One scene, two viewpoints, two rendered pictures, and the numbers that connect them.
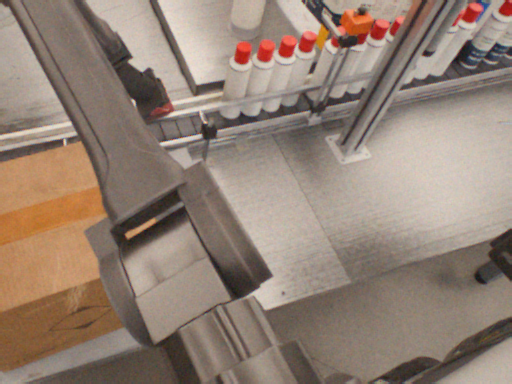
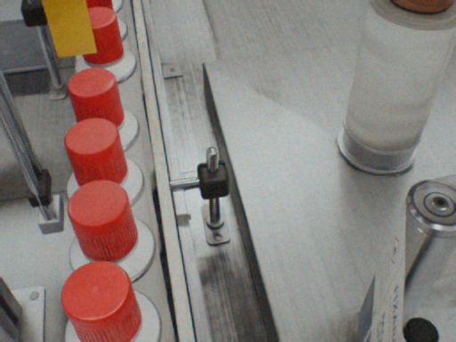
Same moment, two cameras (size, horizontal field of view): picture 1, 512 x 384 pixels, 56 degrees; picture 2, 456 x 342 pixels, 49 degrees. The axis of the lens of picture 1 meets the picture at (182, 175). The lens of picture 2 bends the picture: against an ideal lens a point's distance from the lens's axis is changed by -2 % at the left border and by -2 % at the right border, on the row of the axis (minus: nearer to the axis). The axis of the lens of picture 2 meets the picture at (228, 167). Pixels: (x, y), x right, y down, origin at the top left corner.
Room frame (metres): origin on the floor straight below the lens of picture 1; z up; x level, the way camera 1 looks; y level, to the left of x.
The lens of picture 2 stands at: (1.04, -0.55, 1.30)
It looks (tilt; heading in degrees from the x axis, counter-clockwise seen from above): 48 degrees down; 104
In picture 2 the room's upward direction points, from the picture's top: 1 degrees counter-clockwise
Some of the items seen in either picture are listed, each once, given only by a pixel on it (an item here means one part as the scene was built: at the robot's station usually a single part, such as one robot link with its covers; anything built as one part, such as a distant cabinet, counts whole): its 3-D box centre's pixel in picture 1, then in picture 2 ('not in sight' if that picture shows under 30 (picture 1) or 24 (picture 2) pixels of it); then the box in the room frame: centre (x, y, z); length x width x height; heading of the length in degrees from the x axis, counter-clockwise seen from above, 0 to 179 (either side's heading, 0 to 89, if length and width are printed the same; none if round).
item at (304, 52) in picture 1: (297, 70); (117, 115); (0.86, -0.24, 0.98); 0.05 x 0.05 x 0.20
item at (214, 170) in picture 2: not in sight; (213, 188); (0.95, -0.23, 0.89); 0.03 x 0.03 x 0.12; 24
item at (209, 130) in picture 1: (203, 135); (60, 36); (0.69, -0.03, 0.91); 0.07 x 0.03 x 0.16; 24
